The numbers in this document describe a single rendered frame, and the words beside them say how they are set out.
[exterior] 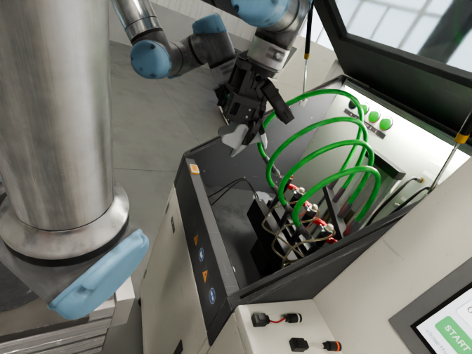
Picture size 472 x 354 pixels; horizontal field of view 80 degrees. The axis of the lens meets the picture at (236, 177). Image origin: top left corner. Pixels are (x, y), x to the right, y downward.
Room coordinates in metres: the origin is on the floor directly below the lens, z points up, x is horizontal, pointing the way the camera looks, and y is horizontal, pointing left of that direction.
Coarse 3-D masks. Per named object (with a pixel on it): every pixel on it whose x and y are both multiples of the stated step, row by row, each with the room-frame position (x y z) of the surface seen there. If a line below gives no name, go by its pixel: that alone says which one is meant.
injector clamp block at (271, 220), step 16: (256, 208) 0.85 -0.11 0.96; (256, 224) 0.81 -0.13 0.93; (272, 224) 0.77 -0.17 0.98; (256, 240) 0.77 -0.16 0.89; (272, 240) 0.72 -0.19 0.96; (288, 240) 0.75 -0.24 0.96; (256, 256) 0.74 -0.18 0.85; (272, 256) 0.69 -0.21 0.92; (288, 256) 0.65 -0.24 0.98; (272, 272) 0.71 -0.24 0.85
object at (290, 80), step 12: (300, 36) 4.00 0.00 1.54; (300, 48) 3.81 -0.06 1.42; (312, 48) 3.87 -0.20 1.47; (324, 48) 3.94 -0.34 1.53; (288, 60) 3.84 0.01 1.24; (300, 60) 3.84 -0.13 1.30; (312, 60) 3.91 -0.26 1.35; (324, 60) 3.98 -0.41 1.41; (288, 72) 3.80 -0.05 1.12; (300, 72) 3.87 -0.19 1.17; (312, 72) 3.94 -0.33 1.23; (324, 72) 4.02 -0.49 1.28; (276, 84) 3.77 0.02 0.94; (288, 84) 3.83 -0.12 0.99; (300, 84) 3.90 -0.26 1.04; (312, 84) 3.98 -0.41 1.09; (288, 96) 3.87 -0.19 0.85
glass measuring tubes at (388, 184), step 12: (384, 168) 0.90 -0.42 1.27; (396, 168) 0.88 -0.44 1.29; (360, 180) 0.97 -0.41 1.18; (372, 180) 0.93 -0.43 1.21; (384, 180) 0.90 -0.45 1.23; (396, 180) 0.88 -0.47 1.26; (348, 192) 0.96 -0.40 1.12; (360, 192) 0.94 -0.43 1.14; (384, 192) 0.88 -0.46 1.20; (360, 204) 0.90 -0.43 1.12; (372, 204) 0.87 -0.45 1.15; (348, 216) 0.90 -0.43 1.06; (360, 228) 0.87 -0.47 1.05
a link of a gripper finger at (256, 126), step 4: (260, 112) 0.59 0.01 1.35; (260, 116) 0.59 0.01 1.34; (256, 120) 0.57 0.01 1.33; (260, 120) 0.57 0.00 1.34; (248, 124) 0.58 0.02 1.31; (252, 124) 0.57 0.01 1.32; (256, 124) 0.57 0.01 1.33; (260, 124) 0.57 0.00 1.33; (252, 128) 0.57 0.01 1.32; (256, 128) 0.57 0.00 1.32; (248, 132) 0.57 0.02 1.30; (252, 132) 0.57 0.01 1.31; (256, 132) 0.57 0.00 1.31; (248, 136) 0.58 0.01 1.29; (252, 136) 0.57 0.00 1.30; (244, 140) 0.58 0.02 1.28; (248, 140) 0.58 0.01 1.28; (244, 144) 0.58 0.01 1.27; (248, 144) 0.58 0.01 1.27
